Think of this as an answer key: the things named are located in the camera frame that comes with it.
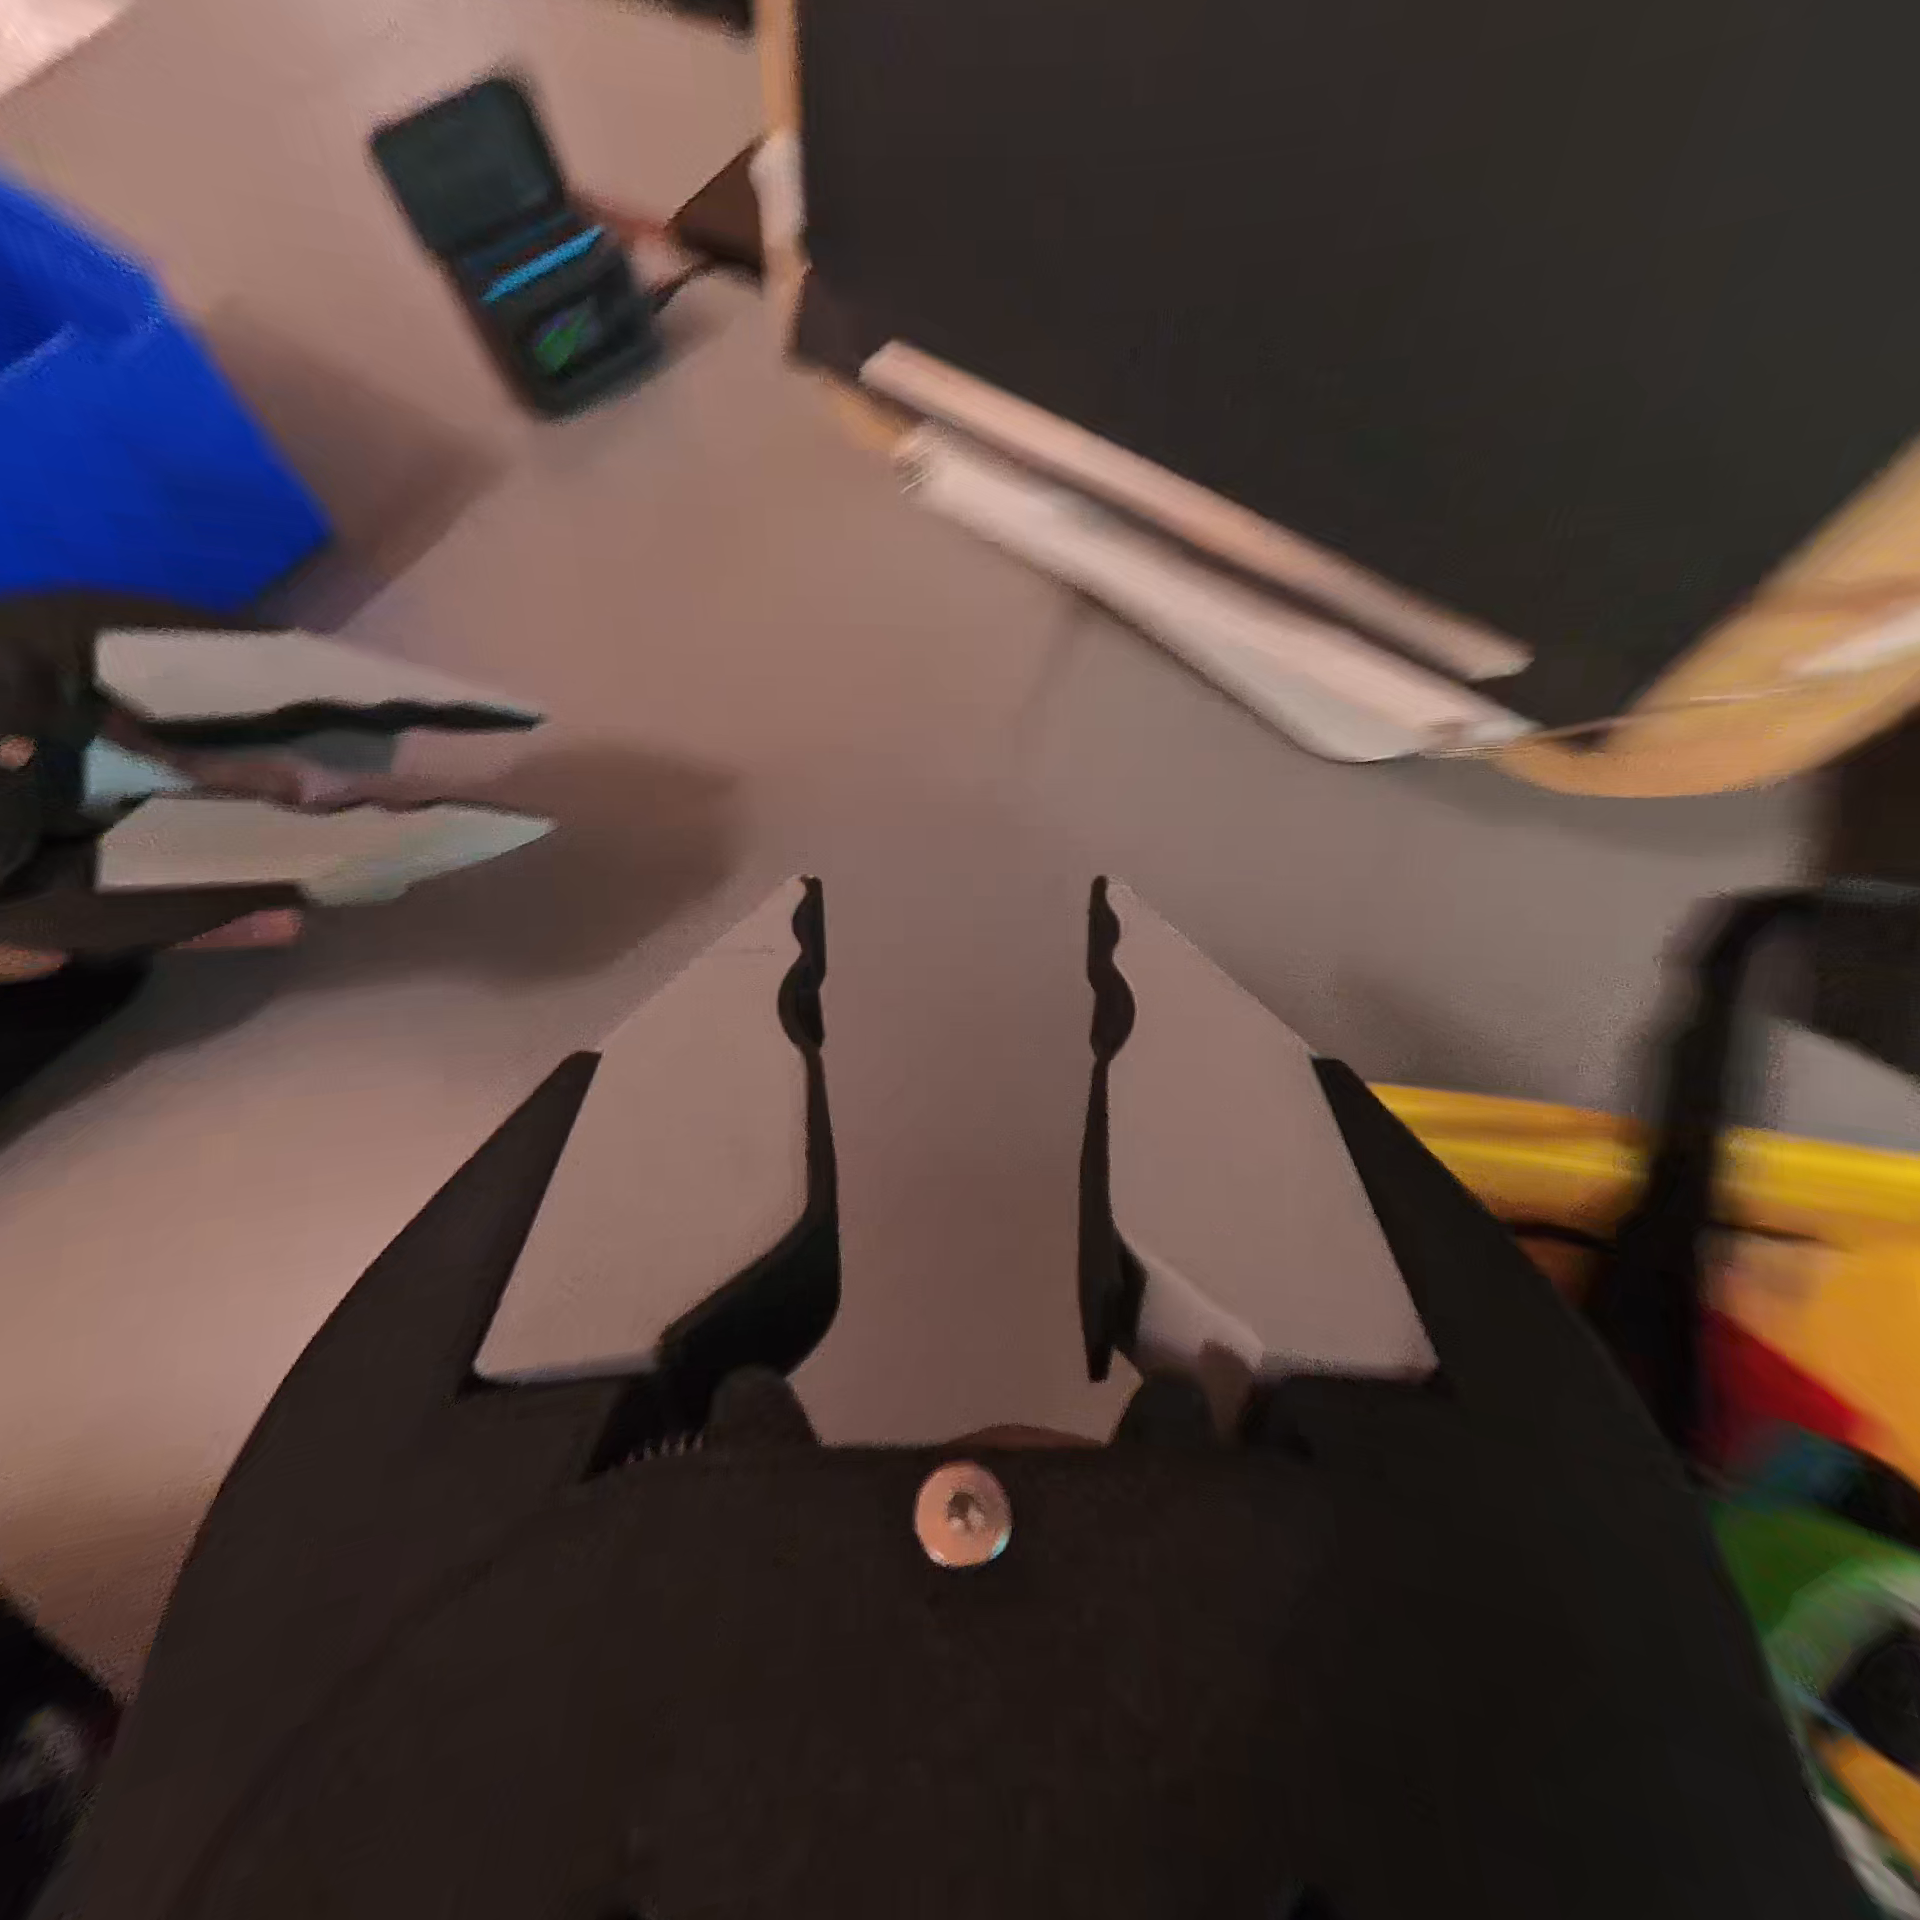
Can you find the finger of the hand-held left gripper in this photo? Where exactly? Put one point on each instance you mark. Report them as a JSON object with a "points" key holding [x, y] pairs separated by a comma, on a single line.
{"points": [[254, 673], [240, 850]]}

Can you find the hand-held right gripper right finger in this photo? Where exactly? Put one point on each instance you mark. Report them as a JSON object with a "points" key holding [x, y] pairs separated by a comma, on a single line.
{"points": [[1258, 1187]]}

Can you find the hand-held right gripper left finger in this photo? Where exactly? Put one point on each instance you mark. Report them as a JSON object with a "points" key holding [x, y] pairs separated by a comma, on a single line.
{"points": [[674, 1187]]}

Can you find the black monitor with wooden edge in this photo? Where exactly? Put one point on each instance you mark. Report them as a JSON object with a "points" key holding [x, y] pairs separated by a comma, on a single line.
{"points": [[1350, 301]]}

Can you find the dark brown flat panel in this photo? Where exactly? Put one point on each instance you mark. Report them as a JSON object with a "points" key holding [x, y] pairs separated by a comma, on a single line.
{"points": [[728, 210]]}

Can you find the yellow plastic bin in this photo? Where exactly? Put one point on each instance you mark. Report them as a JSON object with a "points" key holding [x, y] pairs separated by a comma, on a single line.
{"points": [[1530, 1157]]}

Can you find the person's black clothing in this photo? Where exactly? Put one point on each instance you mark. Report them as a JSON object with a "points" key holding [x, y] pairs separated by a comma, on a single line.
{"points": [[36, 1741]]}

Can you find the red plastic piece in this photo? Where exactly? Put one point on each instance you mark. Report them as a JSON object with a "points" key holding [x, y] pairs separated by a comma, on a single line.
{"points": [[1772, 1394]]}

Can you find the black charging case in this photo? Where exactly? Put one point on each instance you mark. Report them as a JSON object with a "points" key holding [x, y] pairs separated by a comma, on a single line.
{"points": [[507, 240]]}

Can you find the blue plastic bin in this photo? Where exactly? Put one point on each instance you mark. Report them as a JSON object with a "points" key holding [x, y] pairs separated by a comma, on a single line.
{"points": [[121, 435]]}

